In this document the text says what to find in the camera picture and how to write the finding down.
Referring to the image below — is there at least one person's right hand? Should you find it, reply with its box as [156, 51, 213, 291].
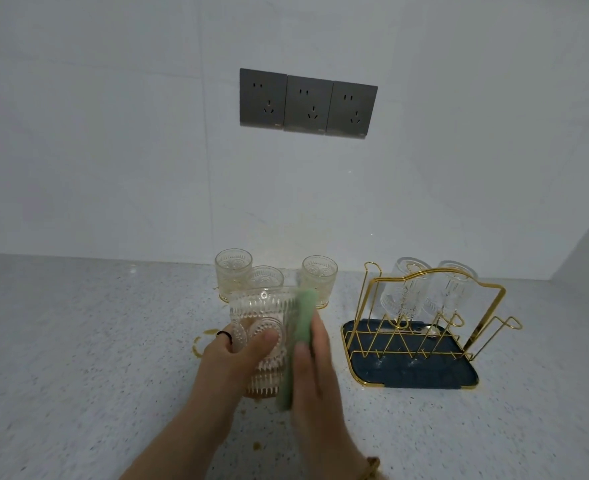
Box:
[292, 312, 371, 478]

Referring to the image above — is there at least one person's left hand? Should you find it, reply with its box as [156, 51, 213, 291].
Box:
[188, 327, 281, 431]

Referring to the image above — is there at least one single embossed clear glass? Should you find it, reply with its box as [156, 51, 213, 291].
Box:
[424, 260, 477, 318]
[229, 287, 305, 399]
[379, 257, 433, 321]

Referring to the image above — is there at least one green cloth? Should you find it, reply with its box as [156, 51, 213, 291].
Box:
[276, 288, 319, 411]

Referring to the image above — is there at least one gold wire cup rack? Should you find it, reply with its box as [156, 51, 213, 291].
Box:
[340, 261, 523, 391]

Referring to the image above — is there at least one cluster of embossed glasses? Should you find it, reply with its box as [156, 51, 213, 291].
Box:
[214, 248, 339, 311]

